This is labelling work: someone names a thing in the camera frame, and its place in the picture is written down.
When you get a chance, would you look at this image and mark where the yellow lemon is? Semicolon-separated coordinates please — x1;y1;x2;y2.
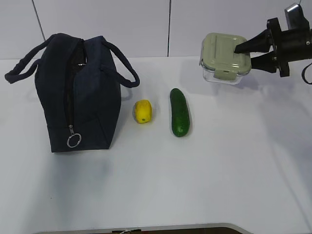
134;99;152;124

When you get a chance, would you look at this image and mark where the navy blue fabric bag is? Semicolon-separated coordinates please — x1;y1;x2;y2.
5;33;140;153

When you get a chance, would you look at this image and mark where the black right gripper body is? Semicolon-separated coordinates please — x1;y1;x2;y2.
266;17;312;77

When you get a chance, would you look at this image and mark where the green cucumber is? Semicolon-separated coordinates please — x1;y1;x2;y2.
170;88;190;137

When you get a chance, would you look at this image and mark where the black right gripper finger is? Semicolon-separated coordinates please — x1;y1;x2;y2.
234;29;272;54
251;52;277;73

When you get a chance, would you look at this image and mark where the glass container with green lid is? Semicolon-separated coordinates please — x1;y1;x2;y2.
199;33;252;85

